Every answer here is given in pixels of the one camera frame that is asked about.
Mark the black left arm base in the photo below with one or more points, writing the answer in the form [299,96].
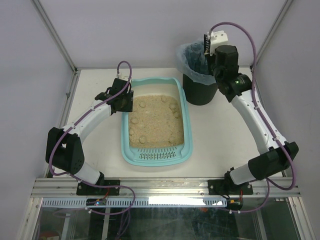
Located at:
[100,187]

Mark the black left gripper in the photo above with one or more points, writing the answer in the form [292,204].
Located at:
[125,102]

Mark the teal plastic litter box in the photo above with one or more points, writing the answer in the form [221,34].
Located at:
[158,157]

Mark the beige pellet cat litter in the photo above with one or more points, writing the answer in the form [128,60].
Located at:
[156,122]

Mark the black trash bin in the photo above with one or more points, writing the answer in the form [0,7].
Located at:
[196,93]

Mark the aluminium mounting rail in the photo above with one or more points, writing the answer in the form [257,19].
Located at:
[63,187]

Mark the right aluminium frame post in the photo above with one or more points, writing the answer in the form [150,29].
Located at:
[273,29]

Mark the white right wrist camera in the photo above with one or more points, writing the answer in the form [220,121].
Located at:
[217,39]

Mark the aluminium frame post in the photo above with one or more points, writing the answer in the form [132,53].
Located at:
[273,29]
[54,34]

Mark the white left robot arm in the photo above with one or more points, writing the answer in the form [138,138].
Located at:
[64,148]

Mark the translucent blue bin liner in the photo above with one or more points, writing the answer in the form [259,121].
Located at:
[191,61]

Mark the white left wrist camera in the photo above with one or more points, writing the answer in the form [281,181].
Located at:
[124,77]

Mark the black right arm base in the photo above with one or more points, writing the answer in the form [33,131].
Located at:
[224,188]

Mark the white slotted cable duct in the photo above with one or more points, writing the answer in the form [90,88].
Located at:
[140,202]

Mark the black slotted litter scoop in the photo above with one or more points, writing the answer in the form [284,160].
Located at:
[206,44]

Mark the left aluminium frame post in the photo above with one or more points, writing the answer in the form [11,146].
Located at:
[54,34]

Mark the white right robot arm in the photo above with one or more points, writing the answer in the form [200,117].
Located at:
[275,152]

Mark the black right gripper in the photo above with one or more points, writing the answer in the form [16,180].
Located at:
[213,66]

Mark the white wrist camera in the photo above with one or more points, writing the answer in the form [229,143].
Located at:
[124,77]
[217,39]

